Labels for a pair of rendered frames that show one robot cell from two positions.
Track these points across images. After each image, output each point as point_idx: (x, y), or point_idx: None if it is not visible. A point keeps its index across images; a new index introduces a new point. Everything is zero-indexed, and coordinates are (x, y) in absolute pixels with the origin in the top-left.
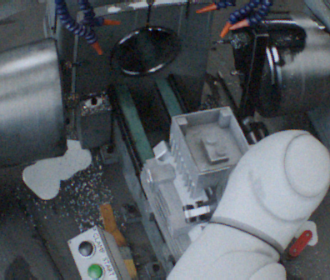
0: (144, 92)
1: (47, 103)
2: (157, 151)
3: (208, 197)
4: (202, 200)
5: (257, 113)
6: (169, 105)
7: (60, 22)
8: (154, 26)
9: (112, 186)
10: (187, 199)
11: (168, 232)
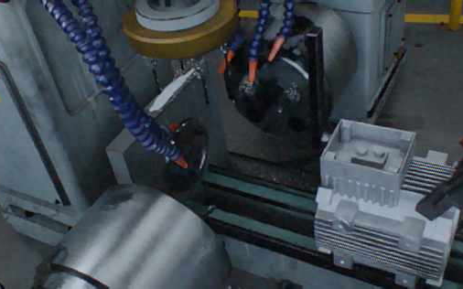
0: (199, 197)
1: (199, 240)
2: (323, 198)
3: None
4: (443, 184)
5: (274, 150)
6: (236, 187)
7: (73, 183)
8: (183, 121)
9: (249, 287)
10: (389, 211)
11: (400, 253)
